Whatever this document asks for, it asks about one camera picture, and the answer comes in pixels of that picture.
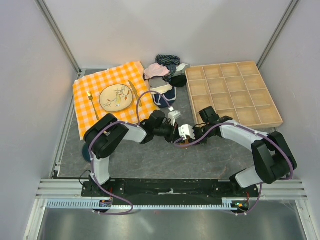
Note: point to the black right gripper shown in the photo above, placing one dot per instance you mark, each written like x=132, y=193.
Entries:
x=195, y=129

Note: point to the beige floral plate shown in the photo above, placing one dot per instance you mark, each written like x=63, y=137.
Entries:
x=116, y=98

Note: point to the striped dark underwear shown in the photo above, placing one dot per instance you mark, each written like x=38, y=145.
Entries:
x=169, y=61

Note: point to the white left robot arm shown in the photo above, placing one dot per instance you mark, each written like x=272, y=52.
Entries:
x=104, y=137

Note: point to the orange checkered cloth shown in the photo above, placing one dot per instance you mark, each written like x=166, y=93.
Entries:
x=97, y=82

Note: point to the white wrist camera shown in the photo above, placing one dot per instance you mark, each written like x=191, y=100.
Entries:
x=173, y=115
x=186, y=132

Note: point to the navy blue underwear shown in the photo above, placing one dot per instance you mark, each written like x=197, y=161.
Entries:
x=165, y=100

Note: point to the grey cable duct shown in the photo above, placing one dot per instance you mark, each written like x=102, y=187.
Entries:
x=97, y=204

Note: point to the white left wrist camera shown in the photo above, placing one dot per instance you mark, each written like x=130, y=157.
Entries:
x=173, y=115

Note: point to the black underwear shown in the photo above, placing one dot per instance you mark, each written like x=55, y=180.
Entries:
x=178, y=81

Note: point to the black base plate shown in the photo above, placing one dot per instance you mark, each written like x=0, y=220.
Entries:
x=177, y=191

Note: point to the grey beige underwear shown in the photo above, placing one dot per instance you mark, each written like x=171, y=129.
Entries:
x=158, y=85

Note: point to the wooden compartment tray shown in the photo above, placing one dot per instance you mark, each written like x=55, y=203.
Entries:
x=236, y=90

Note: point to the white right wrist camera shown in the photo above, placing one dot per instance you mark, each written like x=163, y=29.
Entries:
x=186, y=132

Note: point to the white grey underwear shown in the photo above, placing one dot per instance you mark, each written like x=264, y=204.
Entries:
x=181, y=69

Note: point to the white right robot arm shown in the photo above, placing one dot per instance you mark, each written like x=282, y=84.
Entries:
x=272, y=158

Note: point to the gold fork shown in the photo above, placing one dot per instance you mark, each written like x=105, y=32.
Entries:
x=90, y=97

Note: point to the brown underwear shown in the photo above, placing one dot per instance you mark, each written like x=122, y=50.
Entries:
x=187, y=141

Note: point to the blue bowl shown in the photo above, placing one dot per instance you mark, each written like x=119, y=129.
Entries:
x=85, y=153

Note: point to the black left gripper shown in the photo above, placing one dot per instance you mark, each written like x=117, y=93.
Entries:
x=174, y=135

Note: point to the pink underwear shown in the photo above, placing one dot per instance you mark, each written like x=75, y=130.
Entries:
x=155, y=70

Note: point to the gold knife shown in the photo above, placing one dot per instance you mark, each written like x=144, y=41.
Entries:
x=135, y=93

